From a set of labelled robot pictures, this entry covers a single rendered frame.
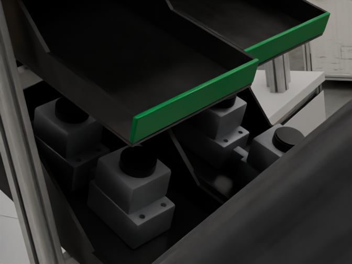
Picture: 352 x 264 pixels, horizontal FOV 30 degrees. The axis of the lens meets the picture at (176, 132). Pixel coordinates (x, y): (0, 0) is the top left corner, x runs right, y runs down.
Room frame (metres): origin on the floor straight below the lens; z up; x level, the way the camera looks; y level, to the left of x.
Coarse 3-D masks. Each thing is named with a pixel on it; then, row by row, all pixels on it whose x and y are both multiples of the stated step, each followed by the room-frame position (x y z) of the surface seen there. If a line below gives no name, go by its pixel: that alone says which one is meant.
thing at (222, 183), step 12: (240, 96) 0.68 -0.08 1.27; (252, 96) 0.67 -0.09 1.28; (252, 108) 0.67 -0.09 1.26; (252, 120) 0.67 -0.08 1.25; (264, 120) 0.66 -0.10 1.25; (252, 132) 0.67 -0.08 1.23; (180, 144) 0.64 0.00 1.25; (192, 156) 0.62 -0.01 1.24; (192, 168) 0.57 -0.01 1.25; (204, 168) 0.61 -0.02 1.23; (228, 168) 0.61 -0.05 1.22; (204, 180) 0.56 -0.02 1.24; (216, 180) 0.59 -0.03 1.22; (228, 180) 0.59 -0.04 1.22; (216, 192) 0.55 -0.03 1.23; (228, 192) 0.58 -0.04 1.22
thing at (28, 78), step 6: (24, 66) 0.48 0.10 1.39; (18, 72) 0.46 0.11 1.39; (24, 72) 0.47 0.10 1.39; (30, 72) 0.47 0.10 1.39; (24, 78) 0.47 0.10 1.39; (30, 78) 0.47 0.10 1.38; (36, 78) 0.48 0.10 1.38; (24, 84) 0.47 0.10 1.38; (30, 84) 0.47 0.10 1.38; (66, 252) 0.48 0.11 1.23; (66, 258) 0.47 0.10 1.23; (72, 258) 0.47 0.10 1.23
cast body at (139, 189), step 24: (96, 168) 0.50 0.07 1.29; (120, 168) 0.49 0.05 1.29; (144, 168) 0.48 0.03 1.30; (168, 168) 0.50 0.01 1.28; (96, 192) 0.51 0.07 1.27; (120, 192) 0.48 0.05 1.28; (144, 192) 0.48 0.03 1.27; (120, 216) 0.48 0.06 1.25; (144, 216) 0.48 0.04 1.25; (168, 216) 0.49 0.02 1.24; (144, 240) 0.48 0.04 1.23
